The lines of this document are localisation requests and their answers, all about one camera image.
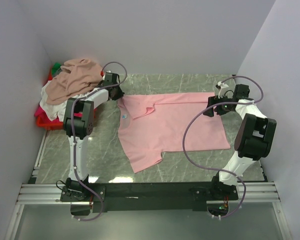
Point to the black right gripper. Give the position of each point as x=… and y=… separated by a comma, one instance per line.
x=212, y=101

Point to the beige t shirt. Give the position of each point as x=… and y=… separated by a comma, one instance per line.
x=77, y=77

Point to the pink t shirt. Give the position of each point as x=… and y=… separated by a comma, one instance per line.
x=153, y=124

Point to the black base beam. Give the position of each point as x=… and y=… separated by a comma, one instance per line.
x=144, y=196

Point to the magenta t shirt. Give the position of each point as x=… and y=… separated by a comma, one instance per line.
x=50, y=115

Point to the green garment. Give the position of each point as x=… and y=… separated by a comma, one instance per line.
x=56, y=69

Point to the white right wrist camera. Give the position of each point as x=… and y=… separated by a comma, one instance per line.
x=222, y=88

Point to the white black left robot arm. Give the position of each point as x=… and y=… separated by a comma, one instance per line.
x=78, y=124

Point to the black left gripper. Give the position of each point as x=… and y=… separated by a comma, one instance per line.
x=120, y=94

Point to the white t shirt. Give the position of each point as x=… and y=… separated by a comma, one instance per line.
x=45, y=97

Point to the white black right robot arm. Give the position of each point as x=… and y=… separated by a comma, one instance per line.
x=253, y=140

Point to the aluminium frame rail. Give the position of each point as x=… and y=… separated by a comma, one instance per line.
x=49, y=194

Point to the red plastic basket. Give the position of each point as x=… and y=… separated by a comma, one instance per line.
x=79, y=76

